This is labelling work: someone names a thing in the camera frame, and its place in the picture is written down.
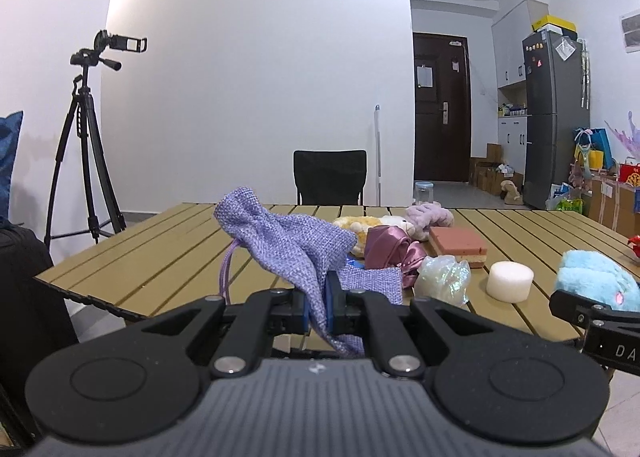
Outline blue gift bag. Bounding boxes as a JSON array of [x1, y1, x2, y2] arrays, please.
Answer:
[[589, 127, 615, 171]]

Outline blue cushion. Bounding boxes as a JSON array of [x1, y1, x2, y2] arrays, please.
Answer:
[[0, 110, 24, 229]]

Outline white upper cabinet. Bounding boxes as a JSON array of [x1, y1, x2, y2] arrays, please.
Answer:
[[492, 0, 532, 88]]

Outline purple wall decoration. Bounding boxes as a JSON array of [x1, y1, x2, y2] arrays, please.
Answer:
[[604, 112, 640, 159]]

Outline blue plush toy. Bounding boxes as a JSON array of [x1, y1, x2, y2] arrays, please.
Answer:
[[556, 249, 640, 313]]

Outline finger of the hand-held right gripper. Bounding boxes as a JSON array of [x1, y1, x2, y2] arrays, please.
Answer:
[[549, 289, 640, 338]]

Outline dark wooden door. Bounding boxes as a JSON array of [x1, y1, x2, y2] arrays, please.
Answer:
[[413, 32, 473, 183]]

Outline yellow gift bag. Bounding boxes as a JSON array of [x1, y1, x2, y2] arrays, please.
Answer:
[[574, 146, 606, 171]]

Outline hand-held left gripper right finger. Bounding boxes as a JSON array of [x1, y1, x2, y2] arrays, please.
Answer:
[[325, 271, 506, 380]]

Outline large cardboard box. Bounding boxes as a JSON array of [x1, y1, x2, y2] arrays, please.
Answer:
[[584, 172, 640, 239]]

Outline white lower cabinet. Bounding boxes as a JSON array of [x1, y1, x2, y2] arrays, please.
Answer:
[[497, 116, 529, 176]]

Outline black camera tripod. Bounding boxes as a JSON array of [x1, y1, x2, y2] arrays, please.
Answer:
[[44, 50, 127, 252]]

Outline black phone clamp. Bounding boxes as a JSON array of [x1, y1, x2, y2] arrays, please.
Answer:
[[94, 30, 149, 55]]

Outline purple woven drawstring bag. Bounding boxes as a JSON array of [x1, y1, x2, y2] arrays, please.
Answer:
[[214, 187, 403, 358]]

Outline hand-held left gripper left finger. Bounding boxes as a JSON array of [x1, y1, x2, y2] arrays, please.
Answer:
[[127, 288, 308, 380]]

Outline black bag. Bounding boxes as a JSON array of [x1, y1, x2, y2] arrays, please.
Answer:
[[0, 224, 79, 440]]

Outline white foam cylinder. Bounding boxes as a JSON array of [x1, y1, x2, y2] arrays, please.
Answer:
[[486, 261, 535, 302]]

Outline white cabinet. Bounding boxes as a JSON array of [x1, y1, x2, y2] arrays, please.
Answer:
[[492, 0, 532, 88], [497, 116, 529, 176]]

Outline yellow white plush toy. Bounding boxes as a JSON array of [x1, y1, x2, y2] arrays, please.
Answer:
[[332, 214, 417, 258]]

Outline cardboard boxes on floor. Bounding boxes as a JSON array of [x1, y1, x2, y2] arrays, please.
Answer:
[[469, 143, 524, 196]]

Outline black chair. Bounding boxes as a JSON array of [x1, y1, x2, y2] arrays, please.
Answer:
[[293, 150, 368, 207]]

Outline white mop pole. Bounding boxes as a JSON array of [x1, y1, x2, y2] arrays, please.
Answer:
[[373, 104, 384, 206]]

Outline grey refrigerator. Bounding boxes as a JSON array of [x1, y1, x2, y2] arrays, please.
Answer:
[[522, 30, 591, 211]]

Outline red gift box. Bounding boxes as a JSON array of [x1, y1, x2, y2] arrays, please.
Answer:
[[618, 162, 640, 189]]

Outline iridescent plastic wrap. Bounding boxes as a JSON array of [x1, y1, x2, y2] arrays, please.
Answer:
[[415, 254, 472, 307]]

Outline purple fluffy headband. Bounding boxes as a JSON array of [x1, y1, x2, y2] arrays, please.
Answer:
[[404, 203, 454, 243]]

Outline yellow box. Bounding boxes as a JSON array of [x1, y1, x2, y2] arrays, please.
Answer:
[[531, 14, 577, 34]]

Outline pink sponge block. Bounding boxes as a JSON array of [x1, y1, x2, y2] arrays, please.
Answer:
[[428, 226, 488, 269]]

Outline green packet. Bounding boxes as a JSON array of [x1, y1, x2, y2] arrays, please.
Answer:
[[554, 196, 584, 216]]

